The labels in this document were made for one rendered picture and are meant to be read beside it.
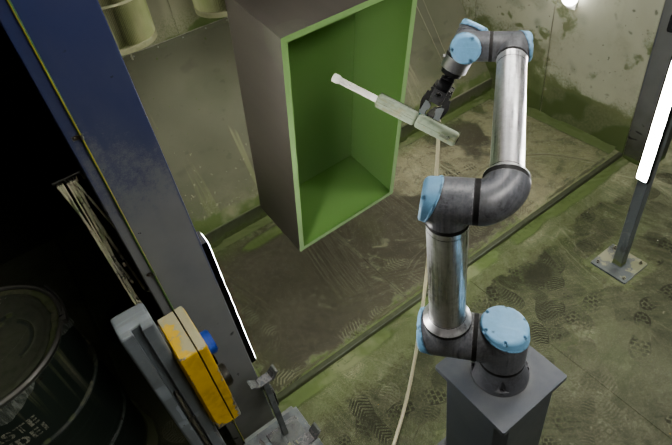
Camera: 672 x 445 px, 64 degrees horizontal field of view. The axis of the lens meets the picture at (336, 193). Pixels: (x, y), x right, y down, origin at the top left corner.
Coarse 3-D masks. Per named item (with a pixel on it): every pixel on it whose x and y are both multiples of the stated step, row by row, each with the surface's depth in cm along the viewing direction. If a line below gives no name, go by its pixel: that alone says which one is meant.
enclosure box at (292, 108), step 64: (256, 0) 182; (320, 0) 182; (384, 0) 214; (256, 64) 193; (320, 64) 240; (384, 64) 234; (256, 128) 226; (320, 128) 269; (384, 128) 260; (320, 192) 284; (384, 192) 284
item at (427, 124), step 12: (348, 84) 189; (372, 96) 187; (384, 96) 186; (384, 108) 186; (396, 108) 185; (408, 108) 185; (432, 108) 200; (408, 120) 185; (420, 120) 184; (432, 120) 184; (432, 132) 184; (444, 132) 182; (456, 132) 183
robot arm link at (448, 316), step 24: (432, 192) 129; (456, 192) 127; (432, 216) 130; (456, 216) 128; (432, 240) 139; (456, 240) 136; (432, 264) 146; (456, 264) 142; (432, 288) 154; (456, 288) 150; (432, 312) 162; (456, 312) 158; (432, 336) 167; (456, 336) 163
